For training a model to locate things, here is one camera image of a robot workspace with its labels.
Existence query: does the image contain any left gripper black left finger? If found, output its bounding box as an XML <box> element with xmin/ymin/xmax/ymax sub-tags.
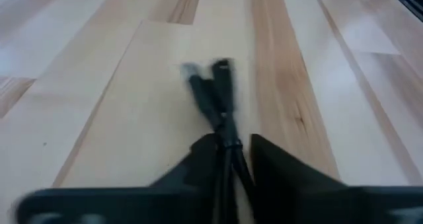
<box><xmin>16</xmin><ymin>133</ymin><xmax>221</xmax><ymax>224</ymax></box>

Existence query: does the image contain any black aluminium table frame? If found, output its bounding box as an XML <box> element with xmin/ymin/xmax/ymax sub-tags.
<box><xmin>383</xmin><ymin>0</ymin><xmax>423</xmax><ymax>22</ymax></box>

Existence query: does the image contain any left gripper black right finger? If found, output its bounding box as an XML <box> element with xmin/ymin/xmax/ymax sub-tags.
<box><xmin>249</xmin><ymin>133</ymin><xmax>423</xmax><ymax>224</ymax></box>

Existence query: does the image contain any black USB cable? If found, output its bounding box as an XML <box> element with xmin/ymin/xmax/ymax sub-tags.
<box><xmin>180</xmin><ymin>57</ymin><xmax>257</xmax><ymax>224</ymax></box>

